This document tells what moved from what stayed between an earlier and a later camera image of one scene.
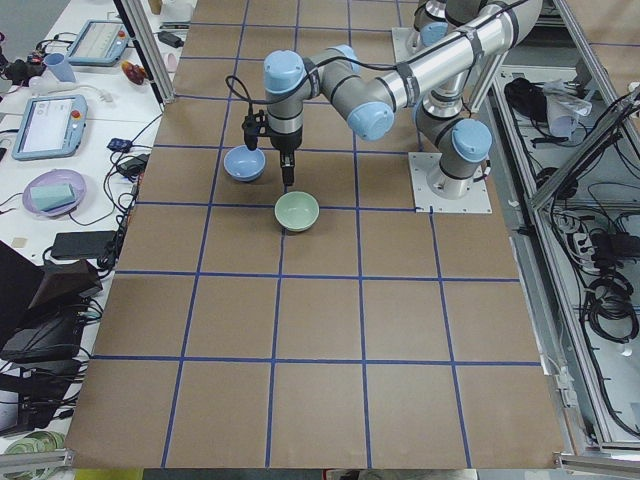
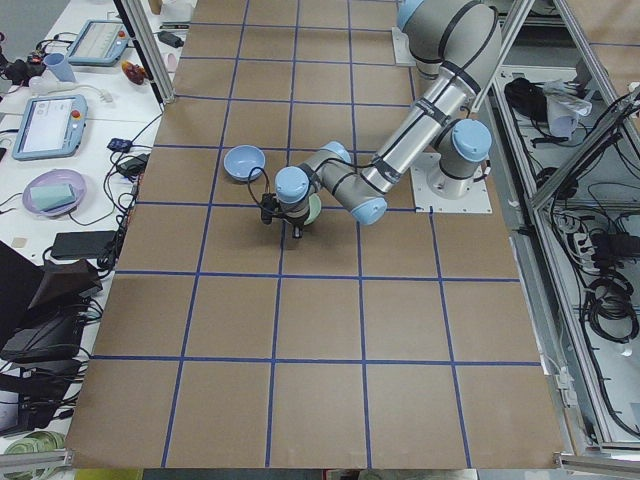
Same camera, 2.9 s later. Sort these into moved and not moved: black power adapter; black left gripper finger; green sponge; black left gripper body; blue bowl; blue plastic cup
Moved: black left gripper finger; black left gripper body
Not moved: blue plastic cup; black power adapter; green sponge; blue bowl
